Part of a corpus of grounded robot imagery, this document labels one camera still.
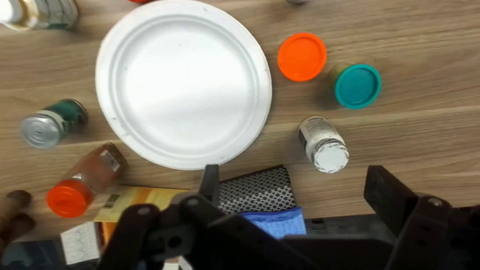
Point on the green food can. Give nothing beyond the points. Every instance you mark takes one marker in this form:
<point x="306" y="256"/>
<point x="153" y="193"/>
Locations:
<point x="50" y="125"/>

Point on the grey patterned block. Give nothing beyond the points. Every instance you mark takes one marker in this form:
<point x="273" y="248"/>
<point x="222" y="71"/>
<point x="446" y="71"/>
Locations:
<point x="255" y="190"/>

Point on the blue sponge cloth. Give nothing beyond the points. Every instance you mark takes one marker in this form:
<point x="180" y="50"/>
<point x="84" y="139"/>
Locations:
<point x="278" y="223"/>

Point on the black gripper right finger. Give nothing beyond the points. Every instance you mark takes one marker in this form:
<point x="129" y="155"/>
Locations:
<point x="387" y="193"/>

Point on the open yellow cardboard box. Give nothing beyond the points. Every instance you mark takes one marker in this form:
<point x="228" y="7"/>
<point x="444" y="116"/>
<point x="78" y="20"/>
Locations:
<point x="129" y="200"/>

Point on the spice bottle orange lid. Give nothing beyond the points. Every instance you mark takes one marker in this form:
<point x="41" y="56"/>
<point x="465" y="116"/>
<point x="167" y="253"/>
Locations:
<point x="84" y="182"/>

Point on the small tub teal lid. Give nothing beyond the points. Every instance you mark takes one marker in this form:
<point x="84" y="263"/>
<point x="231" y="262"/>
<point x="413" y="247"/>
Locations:
<point x="357" y="86"/>

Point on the tall cream supplement bottle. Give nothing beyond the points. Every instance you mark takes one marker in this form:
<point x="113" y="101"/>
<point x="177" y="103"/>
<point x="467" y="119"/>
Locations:
<point x="45" y="13"/>

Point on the white paper plate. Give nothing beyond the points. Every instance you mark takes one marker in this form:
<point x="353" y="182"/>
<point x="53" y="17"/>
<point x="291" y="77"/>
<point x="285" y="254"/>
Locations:
<point x="182" y="83"/>

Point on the small tub orange lid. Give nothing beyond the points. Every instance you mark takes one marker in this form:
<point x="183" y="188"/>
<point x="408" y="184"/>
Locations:
<point x="302" y="58"/>

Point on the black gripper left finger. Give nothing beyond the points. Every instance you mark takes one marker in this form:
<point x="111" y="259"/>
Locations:
<point x="210" y="181"/>

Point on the small white pill bottle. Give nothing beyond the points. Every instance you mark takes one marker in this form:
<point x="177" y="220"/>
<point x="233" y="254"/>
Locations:
<point x="324" y="145"/>

